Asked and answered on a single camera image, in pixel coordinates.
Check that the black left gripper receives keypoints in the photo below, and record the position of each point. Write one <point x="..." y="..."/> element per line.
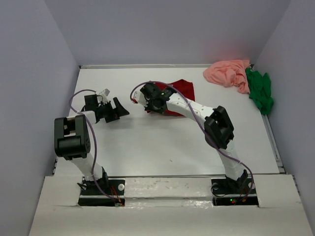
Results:
<point x="115" y="113"/>

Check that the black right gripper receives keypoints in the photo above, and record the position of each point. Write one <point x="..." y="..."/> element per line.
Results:
<point x="148" y="107"/>

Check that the dark red t shirt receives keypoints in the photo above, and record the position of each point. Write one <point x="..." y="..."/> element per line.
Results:
<point x="187" y="89"/>

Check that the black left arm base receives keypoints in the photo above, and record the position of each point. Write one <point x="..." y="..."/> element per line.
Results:
<point x="112" y="195"/>

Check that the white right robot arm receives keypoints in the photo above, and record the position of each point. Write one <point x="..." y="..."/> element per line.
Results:
<point x="214" y="123"/>

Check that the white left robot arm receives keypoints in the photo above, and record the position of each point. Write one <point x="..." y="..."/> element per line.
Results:
<point x="72" y="140"/>

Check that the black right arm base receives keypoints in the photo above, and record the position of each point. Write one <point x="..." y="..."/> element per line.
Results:
<point x="223" y="195"/>

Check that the pink crumpled t shirt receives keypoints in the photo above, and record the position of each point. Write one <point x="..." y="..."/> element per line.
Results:
<point x="229" y="73"/>

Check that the white front cover board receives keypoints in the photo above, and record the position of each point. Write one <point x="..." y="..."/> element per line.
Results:
<point x="160" y="206"/>

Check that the green crumpled t shirt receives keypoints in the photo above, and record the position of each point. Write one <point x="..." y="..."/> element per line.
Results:
<point x="260" y="90"/>

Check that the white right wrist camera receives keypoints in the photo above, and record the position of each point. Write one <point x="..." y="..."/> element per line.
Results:
<point x="139" y="98"/>

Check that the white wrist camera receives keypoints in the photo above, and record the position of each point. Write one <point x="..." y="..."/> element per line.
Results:
<point x="139" y="98"/>
<point x="102" y="96"/>

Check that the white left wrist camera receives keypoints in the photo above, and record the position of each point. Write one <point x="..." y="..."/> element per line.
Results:
<point x="102" y="96"/>

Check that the aluminium front rail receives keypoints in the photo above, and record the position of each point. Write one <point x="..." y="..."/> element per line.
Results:
<point x="170" y="176"/>

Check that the aluminium rail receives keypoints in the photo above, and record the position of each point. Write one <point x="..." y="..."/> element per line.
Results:
<point x="170" y="176"/>
<point x="273" y="145"/>

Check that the aluminium right side rail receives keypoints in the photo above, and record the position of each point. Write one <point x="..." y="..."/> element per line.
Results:
<point x="273" y="145"/>

